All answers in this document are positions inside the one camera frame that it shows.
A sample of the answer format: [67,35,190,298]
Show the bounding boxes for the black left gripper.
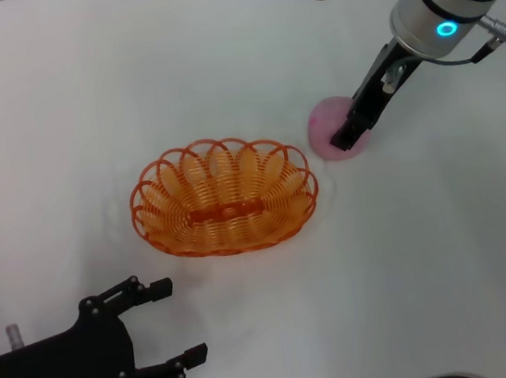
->
[0,266,214,378]

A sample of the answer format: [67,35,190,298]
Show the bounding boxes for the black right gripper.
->
[317,38,433,154]

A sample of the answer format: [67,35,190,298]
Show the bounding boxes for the pink peach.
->
[302,92,376,165]

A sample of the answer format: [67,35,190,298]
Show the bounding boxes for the orange plastic wire basket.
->
[122,123,327,268]

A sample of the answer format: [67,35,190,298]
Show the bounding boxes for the silver metal bracket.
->
[377,62,410,94]

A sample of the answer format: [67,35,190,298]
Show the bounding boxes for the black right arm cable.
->
[428,36,506,70]

